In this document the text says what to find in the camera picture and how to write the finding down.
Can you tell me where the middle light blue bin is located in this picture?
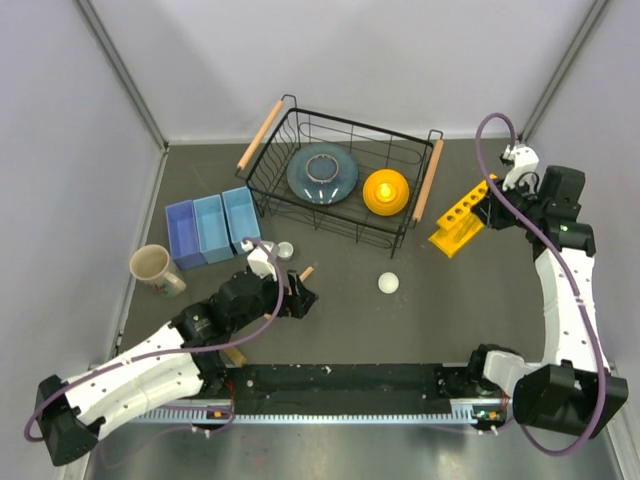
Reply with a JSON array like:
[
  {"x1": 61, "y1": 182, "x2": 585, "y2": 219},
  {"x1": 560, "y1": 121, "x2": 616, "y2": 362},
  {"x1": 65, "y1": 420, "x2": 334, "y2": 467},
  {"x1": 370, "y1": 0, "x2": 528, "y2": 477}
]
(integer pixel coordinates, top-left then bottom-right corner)
[{"x1": 193, "y1": 195, "x2": 233, "y2": 264}]

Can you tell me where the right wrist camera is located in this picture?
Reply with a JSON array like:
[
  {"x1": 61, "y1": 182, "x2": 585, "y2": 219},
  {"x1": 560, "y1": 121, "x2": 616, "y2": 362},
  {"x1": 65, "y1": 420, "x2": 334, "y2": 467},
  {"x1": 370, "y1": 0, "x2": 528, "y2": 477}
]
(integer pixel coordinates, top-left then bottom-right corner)
[{"x1": 501, "y1": 143, "x2": 539, "y2": 192}]

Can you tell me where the wooden test tube clamp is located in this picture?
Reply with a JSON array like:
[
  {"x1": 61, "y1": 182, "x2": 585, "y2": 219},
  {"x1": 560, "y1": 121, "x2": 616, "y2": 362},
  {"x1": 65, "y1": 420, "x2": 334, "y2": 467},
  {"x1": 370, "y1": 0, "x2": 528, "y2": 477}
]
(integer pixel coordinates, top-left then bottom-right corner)
[{"x1": 262, "y1": 267, "x2": 314, "y2": 319}]

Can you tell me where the right light blue bin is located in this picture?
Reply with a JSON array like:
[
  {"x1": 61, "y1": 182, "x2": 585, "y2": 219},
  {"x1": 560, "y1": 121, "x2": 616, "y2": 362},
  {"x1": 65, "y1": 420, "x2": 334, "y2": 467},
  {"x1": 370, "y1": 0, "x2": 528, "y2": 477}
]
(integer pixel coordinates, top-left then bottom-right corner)
[{"x1": 222, "y1": 186, "x2": 262, "y2": 254}]

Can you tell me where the blue ceramic plate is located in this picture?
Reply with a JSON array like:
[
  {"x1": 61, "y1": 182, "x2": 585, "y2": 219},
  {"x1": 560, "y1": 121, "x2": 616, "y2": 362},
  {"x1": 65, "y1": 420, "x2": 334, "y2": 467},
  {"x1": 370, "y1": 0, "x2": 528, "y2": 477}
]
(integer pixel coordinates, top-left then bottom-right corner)
[{"x1": 286, "y1": 142, "x2": 359, "y2": 205}]

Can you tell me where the yellow test tube rack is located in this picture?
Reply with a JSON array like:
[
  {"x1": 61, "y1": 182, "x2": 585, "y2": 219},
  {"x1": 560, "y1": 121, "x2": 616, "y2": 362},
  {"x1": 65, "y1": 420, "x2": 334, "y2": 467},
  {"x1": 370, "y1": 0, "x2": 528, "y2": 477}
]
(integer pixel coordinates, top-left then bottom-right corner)
[{"x1": 429, "y1": 180, "x2": 488, "y2": 258}]

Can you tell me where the black wire dish rack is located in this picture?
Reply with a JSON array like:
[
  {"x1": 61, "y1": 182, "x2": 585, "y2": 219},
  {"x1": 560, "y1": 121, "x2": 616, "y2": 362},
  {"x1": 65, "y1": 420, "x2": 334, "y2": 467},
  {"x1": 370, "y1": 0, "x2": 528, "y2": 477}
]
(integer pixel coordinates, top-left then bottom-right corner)
[{"x1": 236, "y1": 95, "x2": 444, "y2": 252}]

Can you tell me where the light blue bin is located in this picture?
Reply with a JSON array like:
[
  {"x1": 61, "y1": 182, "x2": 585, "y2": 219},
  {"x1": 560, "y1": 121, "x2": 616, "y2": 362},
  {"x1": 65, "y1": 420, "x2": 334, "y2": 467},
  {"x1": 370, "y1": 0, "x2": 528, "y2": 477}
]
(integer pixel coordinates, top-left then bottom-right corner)
[
  {"x1": 193, "y1": 195, "x2": 233, "y2": 264},
  {"x1": 222, "y1": 186, "x2": 262, "y2": 254}
]

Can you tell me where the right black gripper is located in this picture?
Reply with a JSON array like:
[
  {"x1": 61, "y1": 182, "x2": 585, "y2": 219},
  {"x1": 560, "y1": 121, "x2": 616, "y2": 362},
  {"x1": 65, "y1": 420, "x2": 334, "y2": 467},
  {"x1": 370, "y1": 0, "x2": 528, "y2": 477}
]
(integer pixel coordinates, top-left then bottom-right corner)
[{"x1": 472, "y1": 173, "x2": 545, "y2": 230}]

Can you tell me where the yellow ridged dome bowl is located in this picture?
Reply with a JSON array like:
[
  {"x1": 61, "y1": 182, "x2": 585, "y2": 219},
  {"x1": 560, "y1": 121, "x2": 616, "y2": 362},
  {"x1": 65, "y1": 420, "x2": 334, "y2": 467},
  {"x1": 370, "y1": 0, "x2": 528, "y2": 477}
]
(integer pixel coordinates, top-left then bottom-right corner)
[{"x1": 362, "y1": 169, "x2": 410, "y2": 217}]

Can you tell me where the dark blue plastic bin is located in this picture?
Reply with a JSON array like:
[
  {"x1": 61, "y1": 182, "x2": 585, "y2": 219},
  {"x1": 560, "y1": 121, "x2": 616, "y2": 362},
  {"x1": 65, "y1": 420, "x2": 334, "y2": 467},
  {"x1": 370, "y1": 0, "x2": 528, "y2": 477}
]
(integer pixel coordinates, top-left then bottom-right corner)
[{"x1": 165, "y1": 200, "x2": 206, "y2": 270}]

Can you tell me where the white round lid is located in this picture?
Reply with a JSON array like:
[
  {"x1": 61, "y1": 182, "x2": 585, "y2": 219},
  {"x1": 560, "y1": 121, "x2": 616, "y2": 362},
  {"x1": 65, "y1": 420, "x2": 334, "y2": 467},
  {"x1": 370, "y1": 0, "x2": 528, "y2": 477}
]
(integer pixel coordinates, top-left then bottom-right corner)
[{"x1": 378, "y1": 272, "x2": 400, "y2": 294}]

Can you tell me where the beige ceramic mug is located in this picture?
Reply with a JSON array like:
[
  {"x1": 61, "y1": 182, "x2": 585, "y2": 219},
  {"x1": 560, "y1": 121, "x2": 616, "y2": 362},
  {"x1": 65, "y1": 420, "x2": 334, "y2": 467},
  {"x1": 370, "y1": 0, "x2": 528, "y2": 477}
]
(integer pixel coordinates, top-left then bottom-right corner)
[{"x1": 129, "y1": 244, "x2": 187, "y2": 298}]

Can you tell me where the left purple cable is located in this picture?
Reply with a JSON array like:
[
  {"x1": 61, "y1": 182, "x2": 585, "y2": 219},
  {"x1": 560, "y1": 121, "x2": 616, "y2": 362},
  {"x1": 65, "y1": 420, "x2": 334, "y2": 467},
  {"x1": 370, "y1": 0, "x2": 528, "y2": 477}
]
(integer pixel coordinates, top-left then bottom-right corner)
[{"x1": 23, "y1": 238, "x2": 286, "y2": 441}]

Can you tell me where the small white cup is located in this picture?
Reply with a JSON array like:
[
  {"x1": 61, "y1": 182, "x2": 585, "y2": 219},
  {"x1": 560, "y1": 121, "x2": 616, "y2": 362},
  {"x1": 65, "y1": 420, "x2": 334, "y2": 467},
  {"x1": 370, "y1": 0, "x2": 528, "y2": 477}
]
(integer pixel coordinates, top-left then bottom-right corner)
[{"x1": 278, "y1": 241, "x2": 294, "y2": 261}]

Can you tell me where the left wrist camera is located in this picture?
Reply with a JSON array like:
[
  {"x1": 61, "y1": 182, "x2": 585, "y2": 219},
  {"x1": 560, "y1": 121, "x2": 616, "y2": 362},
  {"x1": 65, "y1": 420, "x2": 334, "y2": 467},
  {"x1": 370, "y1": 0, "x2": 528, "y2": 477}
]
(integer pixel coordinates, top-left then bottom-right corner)
[{"x1": 241, "y1": 241, "x2": 277, "y2": 280}]

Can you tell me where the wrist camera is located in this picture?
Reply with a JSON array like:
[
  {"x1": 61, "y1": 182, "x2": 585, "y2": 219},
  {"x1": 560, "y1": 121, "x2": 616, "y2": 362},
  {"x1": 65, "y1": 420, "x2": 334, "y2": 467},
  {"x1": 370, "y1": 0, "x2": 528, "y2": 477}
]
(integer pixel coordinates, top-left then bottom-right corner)
[
  {"x1": 241, "y1": 241, "x2": 277, "y2": 280},
  {"x1": 501, "y1": 143, "x2": 539, "y2": 192}
]

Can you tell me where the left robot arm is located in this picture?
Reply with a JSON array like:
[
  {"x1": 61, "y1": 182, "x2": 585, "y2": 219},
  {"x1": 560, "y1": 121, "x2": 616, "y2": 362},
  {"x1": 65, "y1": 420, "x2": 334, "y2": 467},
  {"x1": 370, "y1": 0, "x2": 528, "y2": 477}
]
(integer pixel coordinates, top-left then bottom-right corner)
[{"x1": 34, "y1": 269, "x2": 318, "y2": 467}]

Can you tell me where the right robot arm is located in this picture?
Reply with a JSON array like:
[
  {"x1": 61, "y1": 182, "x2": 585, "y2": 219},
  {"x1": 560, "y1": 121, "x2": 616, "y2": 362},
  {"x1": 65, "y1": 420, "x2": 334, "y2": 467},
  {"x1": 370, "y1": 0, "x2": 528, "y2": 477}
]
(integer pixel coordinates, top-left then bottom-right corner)
[{"x1": 466, "y1": 166, "x2": 629, "y2": 439}]

